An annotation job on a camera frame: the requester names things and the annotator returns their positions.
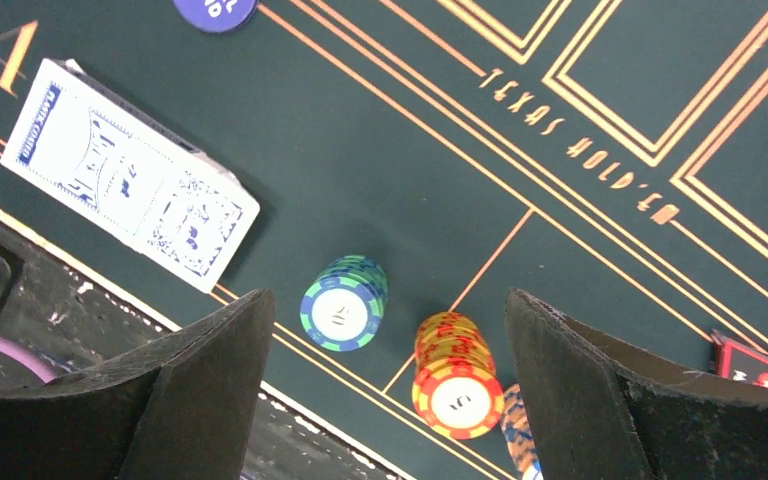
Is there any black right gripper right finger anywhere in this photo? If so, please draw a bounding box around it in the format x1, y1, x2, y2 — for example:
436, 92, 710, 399
505, 289, 768, 479

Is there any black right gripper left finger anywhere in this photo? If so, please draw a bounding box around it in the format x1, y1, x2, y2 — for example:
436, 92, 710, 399
0, 289, 275, 479

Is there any pink blue chip stack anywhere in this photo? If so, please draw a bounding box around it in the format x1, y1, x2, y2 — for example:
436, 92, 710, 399
500, 384, 544, 480

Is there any red black all-in triangle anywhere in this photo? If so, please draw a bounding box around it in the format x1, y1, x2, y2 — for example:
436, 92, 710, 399
711, 330, 768, 388

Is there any orange red chip stack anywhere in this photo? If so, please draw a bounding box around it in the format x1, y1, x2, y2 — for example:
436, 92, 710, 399
411, 311, 503, 440

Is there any green blue chip stack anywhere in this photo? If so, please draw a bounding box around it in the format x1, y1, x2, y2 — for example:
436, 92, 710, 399
300, 254, 389, 352

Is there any purple small blind button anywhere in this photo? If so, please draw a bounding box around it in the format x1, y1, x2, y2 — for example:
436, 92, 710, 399
173, 0, 259, 33

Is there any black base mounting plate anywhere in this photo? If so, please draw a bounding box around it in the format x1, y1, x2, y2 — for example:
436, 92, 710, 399
0, 221, 401, 479

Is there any blue white card deck box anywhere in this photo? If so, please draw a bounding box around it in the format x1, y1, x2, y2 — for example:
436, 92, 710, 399
0, 58, 260, 292

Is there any dark green poker mat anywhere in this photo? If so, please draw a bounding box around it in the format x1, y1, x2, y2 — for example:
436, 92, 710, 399
0, 1, 768, 479

